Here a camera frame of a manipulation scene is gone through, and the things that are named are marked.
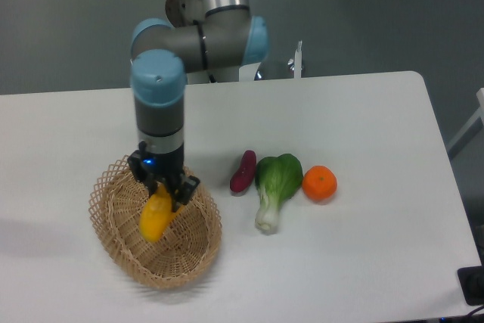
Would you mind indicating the black device at table edge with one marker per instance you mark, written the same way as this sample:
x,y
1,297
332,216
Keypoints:
x,y
471,281

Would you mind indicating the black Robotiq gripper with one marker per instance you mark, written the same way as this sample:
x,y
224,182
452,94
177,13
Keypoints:
x,y
149,168

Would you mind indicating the white table leg frame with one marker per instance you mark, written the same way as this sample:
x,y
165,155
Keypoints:
x,y
468,130

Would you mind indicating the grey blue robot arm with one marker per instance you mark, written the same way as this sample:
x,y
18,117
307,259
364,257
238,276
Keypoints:
x,y
224,34

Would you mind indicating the orange tangerine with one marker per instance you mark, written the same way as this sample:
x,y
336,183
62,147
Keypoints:
x,y
319,183

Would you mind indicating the woven wicker basket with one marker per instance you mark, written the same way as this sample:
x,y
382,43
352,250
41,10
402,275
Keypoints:
x,y
187,248

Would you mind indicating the yellow mango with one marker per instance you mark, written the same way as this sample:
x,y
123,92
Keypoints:
x,y
157,215

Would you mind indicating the green bok choy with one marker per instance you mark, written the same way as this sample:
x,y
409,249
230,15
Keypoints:
x,y
277,179

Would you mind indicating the purple sweet potato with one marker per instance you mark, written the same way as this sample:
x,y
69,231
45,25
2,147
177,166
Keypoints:
x,y
245,173

